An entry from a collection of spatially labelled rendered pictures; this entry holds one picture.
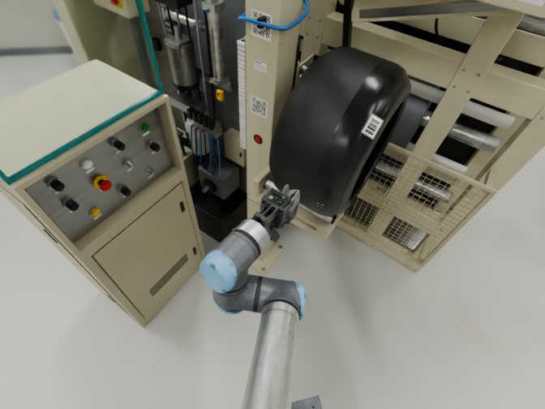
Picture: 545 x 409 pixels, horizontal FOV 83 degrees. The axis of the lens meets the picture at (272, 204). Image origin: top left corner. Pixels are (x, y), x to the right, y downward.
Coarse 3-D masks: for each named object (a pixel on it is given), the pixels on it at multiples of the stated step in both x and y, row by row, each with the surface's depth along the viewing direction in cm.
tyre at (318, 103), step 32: (320, 64) 93; (352, 64) 92; (384, 64) 93; (320, 96) 89; (352, 96) 87; (384, 96) 87; (288, 128) 93; (320, 128) 89; (352, 128) 86; (384, 128) 130; (288, 160) 97; (320, 160) 91; (352, 160) 89; (320, 192) 97; (352, 192) 125
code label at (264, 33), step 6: (252, 12) 93; (258, 12) 92; (252, 18) 94; (270, 18) 91; (252, 24) 96; (252, 30) 97; (258, 30) 96; (264, 30) 95; (270, 30) 94; (258, 36) 97; (264, 36) 96; (270, 36) 95
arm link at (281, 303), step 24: (264, 288) 75; (288, 288) 75; (264, 312) 70; (288, 312) 69; (264, 336) 63; (288, 336) 63; (264, 360) 57; (288, 360) 59; (264, 384) 53; (288, 384) 55; (264, 408) 49; (288, 408) 52
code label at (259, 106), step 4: (252, 96) 115; (252, 100) 117; (256, 100) 116; (260, 100) 114; (252, 104) 118; (256, 104) 117; (260, 104) 116; (264, 104) 115; (252, 108) 120; (256, 108) 118; (260, 108) 117; (264, 108) 116; (256, 112) 120; (260, 112) 119; (264, 112) 117; (264, 116) 119
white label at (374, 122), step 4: (372, 116) 85; (376, 116) 85; (368, 120) 85; (372, 120) 85; (376, 120) 85; (380, 120) 86; (368, 124) 85; (372, 124) 86; (376, 124) 86; (380, 124) 86; (364, 128) 85; (368, 128) 86; (372, 128) 86; (376, 128) 86; (364, 132) 86; (368, 132) 86; (372, 132) 86; (376, 132) 86; (368, 136) 86; (372, 136) 86
